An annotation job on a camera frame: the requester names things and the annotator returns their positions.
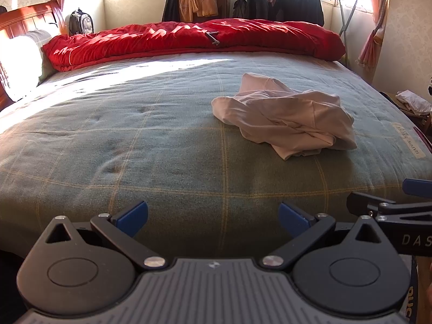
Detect small dark hanging garment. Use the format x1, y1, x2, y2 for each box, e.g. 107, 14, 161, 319
232, 0, 249, 19

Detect dark wooden folding stool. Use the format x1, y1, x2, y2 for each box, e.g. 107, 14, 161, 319
407, 110, 432, 132

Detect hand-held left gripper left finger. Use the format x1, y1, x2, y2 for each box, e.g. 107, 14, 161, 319
45, 201, 167, 271

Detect white printed t-shirt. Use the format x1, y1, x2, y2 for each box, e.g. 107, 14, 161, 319
211, 72, 358, 161

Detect black draped garment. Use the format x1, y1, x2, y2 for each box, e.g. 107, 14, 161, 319
162, 0, 180, 23

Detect wooden headboard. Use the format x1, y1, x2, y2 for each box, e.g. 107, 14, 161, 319
0, 1, 68, 113

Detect black coat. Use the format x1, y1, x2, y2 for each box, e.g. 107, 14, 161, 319
277, 0, 325, 27

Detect white pillow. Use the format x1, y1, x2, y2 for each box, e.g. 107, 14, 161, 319
0, 30, 56, 102

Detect dark wooden clothes stand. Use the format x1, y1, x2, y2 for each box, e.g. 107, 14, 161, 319
215, 0, 232, 18

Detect small metal clamp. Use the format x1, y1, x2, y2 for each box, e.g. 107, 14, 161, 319
202, 30, 221, 46

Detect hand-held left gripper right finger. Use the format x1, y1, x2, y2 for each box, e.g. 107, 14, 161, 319
259, 202, 383, 273

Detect red quilt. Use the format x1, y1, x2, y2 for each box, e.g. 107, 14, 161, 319
42, 18, 346, 72

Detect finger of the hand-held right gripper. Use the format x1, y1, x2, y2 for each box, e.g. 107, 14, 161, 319
347, 192, 432, 224
403, 178, 432, 197

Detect white folded clothes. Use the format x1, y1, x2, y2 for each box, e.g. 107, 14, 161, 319
395, 89, 432, 114

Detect grey black backpack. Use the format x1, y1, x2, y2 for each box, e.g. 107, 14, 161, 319
65, 8, 95, 36

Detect metal clothes drying rack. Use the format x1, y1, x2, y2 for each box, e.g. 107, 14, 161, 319
236, 0, 359, 66

